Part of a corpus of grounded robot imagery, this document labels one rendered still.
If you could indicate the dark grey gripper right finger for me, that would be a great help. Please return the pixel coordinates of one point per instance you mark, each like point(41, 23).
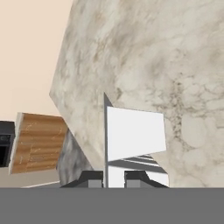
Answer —
point(134, 175)

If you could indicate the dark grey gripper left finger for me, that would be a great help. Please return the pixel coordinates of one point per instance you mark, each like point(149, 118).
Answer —
point(92, 176)

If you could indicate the marble dining counter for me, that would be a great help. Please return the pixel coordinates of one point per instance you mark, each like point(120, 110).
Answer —
point(140, 58)

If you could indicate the wooden cupboard panel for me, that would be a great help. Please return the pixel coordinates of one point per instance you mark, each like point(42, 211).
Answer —
point(39, 143)

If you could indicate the black oven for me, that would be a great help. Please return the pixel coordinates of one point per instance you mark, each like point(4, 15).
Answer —
point(5, 143)

